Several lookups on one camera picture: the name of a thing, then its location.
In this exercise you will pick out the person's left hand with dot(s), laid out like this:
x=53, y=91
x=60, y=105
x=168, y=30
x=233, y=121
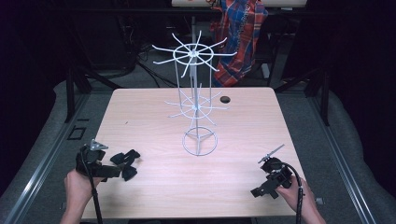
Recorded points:
x=77, y=189

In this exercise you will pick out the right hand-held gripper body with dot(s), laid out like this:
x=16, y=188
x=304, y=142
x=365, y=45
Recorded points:
x=277, y=175

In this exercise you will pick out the black metal stand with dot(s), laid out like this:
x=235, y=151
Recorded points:
x=325, y=96
x=71, y=93

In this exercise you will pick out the person's right hand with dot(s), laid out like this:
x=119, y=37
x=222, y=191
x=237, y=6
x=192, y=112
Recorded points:
x=300, y=197

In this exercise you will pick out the black square floor frame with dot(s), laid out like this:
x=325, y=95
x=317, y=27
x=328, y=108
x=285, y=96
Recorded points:
x=76, y=133

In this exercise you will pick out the aluminium floor rail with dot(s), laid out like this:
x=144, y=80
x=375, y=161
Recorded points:
x=342, y=168
x=43, y=165

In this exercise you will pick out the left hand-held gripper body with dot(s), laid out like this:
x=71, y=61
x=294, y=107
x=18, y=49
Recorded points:
x=95, y=169

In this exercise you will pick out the red blue plaid cloth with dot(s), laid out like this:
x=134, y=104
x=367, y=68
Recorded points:
x=241, y=37

